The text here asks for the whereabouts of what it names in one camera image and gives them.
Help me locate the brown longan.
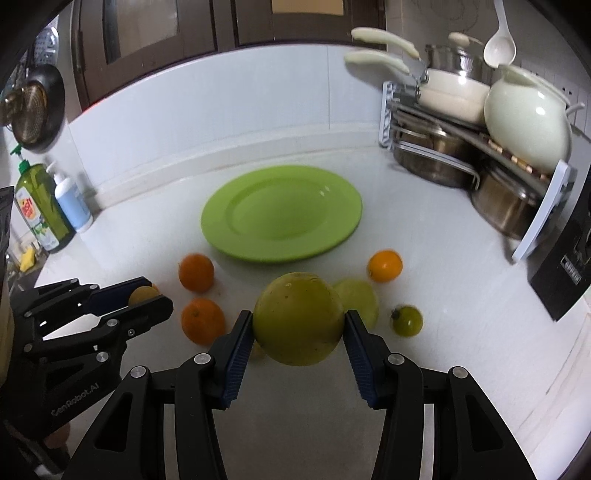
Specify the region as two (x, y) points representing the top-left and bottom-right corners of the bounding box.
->
(128, 286), (160, 306)

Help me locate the small green tomato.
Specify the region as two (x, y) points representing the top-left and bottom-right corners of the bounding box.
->
(391, 305), (424, 338)

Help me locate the small orange tangerine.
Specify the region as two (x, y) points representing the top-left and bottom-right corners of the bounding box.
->
(367, 250), (404, 283)

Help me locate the large green guava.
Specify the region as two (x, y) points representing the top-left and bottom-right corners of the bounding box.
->
(252, 272), (345, 367)

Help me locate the yellow sponge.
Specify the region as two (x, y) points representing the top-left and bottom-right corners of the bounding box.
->
(19, 246), (36, 273)

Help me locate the green dish soap bottle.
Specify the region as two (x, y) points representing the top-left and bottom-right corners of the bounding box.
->
(11, 144), (74, 253)

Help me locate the white pump bottle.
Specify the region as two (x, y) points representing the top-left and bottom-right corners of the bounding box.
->
(46, 162), (93, 233)

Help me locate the orange tangerine centre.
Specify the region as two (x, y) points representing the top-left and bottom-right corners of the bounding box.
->
(180, 298), (226, 346)

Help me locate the orange tangerine with stem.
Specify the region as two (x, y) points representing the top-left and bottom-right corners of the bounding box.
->
(178, 253), (214, 294)

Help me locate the small copper pot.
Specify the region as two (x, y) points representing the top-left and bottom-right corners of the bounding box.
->
(0, 88), (23, 126)

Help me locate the steel pot lower right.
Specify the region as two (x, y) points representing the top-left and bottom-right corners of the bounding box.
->
(471, 166), (541, 240)

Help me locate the black frying pan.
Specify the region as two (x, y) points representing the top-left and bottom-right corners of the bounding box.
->
(11, 64), (65, 152)

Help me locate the green plate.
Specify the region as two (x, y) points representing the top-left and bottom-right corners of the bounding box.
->
(200, 165), (363, 264)

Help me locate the steel pot lower left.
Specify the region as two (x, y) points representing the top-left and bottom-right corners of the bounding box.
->
(392, 126), (481, 191)

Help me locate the white pot rack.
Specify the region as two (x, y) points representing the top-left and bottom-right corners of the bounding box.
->
(379, 81), (576, 263)

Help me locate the white ceramic pot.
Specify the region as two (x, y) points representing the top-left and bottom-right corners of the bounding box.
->
(484, 64), (586, 175)

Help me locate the steel pot with lid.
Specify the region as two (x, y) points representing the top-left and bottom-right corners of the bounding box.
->
(351, 26), (493, 84)

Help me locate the white hanging ladle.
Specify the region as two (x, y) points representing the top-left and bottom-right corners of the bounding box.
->
(483, 0), (517, 68)

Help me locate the dark wooden window frame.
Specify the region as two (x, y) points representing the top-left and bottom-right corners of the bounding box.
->
(71, 0), (386, 109)

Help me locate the cream saucepan with handle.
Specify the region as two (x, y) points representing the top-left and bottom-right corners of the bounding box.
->
(345, 49), (490, 127)

